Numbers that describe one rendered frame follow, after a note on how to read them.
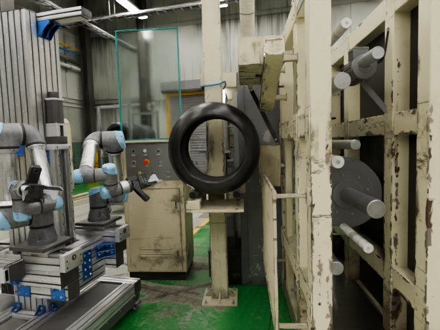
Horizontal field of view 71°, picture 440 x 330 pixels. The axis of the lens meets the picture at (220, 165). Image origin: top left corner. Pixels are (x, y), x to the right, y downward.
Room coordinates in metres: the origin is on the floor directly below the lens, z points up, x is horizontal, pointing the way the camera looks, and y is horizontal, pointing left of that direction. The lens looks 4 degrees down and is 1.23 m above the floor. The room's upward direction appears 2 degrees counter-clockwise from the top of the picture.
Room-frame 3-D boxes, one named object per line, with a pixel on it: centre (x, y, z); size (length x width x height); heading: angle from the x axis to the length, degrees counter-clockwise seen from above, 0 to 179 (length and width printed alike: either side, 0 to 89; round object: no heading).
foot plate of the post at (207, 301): (2.39, 0.03, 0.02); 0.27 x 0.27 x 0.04; 86
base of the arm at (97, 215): (2.16, 0.86, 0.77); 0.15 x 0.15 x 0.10
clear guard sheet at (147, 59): (2.75, 0.60, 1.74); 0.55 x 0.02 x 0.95; 86
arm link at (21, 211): (1.49, 0.95, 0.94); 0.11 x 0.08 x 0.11; 139
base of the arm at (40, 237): (1.68, 0.99, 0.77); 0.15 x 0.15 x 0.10
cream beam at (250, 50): (1.98, -0.26, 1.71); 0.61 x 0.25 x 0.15; 176
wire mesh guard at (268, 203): (1.88, -0.28, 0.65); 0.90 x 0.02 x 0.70; 176
